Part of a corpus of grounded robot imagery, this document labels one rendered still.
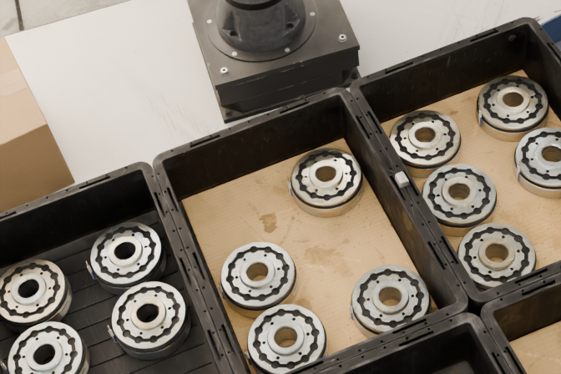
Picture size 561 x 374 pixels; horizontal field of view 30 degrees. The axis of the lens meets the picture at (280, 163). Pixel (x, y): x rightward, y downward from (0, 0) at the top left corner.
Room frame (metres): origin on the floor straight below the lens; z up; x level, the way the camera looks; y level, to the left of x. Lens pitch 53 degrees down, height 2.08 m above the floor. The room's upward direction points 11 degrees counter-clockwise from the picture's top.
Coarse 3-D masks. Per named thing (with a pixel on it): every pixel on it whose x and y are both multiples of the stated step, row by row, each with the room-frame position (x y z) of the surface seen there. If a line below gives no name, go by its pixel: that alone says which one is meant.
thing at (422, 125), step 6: (414, 126) 0.93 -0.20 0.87; (420, 126) 0.93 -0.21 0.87; (426, 126) 0.93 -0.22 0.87; (432, 126) 0.92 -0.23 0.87; (408, 132) 0.92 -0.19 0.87; (414, 132) 0.92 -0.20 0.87; (438, 132) 0.91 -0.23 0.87; (408, 138) 0.91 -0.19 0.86; (414, 138) 0.91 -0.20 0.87; (438, 138) 0.90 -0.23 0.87; (414, 144) 0.90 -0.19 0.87; (420, 144) 0.90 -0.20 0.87; (426, 144) 0.89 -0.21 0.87; (432, 144) 0.89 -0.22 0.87
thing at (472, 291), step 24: (504, 24) 1.03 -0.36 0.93; (528, 24) 1.02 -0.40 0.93; (456, 48) 1.01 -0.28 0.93; (552, 48) 0.97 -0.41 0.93; (384, 72) 0.99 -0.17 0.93; (360, 96) 0.95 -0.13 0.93; (384, 144) 0.86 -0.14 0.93; (408, 192) 0.78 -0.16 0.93; (432, 216) 0.73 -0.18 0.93; (456, 264) 0.66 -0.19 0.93; (552, 264) 0.63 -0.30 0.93; (504, 288) 0.61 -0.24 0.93
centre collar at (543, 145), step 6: (540, 144) 0.85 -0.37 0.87; (546, 144) 0.85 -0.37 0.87; (552, 144) 0.85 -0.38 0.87; (558, 144) 0.85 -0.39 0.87; (540, 150) 0.84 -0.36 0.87; (534, 156) 0.84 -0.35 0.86; (540, 156) 0.83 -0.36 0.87; (540, 162) 0.82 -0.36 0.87; (546, 162) 0.82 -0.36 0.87; (552, 162) 0.82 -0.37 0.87; (558, 162) 0.82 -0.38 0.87; (546, 168) 0.82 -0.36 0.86; (552, 168) 0.81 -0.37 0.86; (558, 168) 0.81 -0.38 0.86
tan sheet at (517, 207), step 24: (456, 96) 1.00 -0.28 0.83; (456, 120) 0.95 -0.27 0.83; (552, 120) 0.92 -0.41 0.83; (480, 144) 0.90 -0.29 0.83; (504, 144) 0.89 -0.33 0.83; (480, 168) 0.86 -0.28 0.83; (504, 168) 0.85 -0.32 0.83; (504, 192) 0.81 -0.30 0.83; (528, 192) 0.80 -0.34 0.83; (504, 216) 0.77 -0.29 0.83; (528, 216) 0.76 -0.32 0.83; (552, 216) 0.76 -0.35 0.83; (456, 240) 0.75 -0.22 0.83; (552, 240) 0.72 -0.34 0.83
